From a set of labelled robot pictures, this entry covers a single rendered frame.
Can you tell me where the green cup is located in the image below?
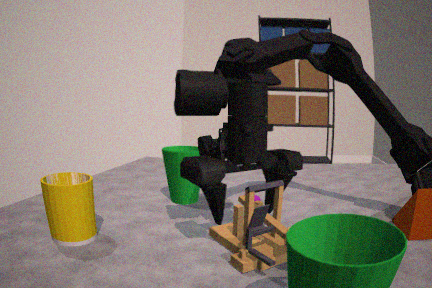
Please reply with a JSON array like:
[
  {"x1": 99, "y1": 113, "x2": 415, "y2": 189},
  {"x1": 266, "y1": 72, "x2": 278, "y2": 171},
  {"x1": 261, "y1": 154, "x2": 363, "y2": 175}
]
[
  {"x1": 286, "y1": 213, "x2": 407, "y2": 288},
  {"x1": 161, "y1": 146, "x2": 200, "y2": 205}
]

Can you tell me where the yellow cup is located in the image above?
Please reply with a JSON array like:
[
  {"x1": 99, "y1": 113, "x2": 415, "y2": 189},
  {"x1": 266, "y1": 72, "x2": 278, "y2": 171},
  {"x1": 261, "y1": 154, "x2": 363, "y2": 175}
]
[{"x1": 40, "y1": 172, "x2": 98, "y2": 247}]

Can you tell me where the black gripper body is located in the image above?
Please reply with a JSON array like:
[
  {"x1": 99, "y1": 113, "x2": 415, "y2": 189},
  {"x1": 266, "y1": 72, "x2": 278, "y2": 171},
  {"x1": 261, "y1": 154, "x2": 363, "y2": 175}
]
[{"x1": 180, "y1": 116, "x2": 303, "y2": 185}]

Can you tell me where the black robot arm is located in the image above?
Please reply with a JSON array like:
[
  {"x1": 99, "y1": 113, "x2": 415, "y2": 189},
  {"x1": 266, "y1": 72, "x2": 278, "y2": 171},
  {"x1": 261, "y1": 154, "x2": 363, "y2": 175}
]
[{"x1": 174, "y1": 29, "x2": 432, "y2": 196}]

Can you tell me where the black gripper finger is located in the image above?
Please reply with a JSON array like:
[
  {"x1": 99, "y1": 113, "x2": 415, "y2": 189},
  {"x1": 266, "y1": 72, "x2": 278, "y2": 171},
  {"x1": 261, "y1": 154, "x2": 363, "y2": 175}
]
[
  {"x1": 196, "y1": 182, "x2": 227, "y2": 225},
  {"x1": 262, "y1": 168, "x2": 297, "y2": 213}
]

